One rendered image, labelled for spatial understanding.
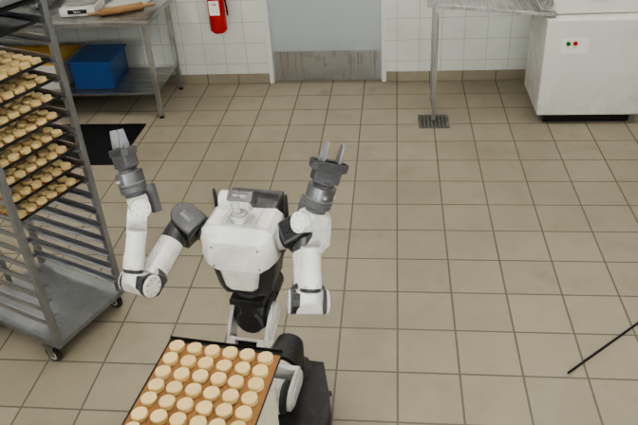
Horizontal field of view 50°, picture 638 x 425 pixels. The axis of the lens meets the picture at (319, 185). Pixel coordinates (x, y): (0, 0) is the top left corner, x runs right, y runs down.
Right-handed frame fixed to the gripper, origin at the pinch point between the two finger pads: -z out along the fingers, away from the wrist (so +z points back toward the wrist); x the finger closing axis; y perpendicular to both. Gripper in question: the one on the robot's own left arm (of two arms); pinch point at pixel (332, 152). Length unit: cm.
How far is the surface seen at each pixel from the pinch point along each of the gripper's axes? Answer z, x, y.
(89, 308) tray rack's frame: 150, 42, 152
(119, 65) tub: 78, 26, 448
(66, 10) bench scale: 39, 76, 434
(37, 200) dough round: 87, 77, 138
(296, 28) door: 5, -118, 425
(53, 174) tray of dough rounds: 75, 72, 144
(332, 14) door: -17, -143, 409
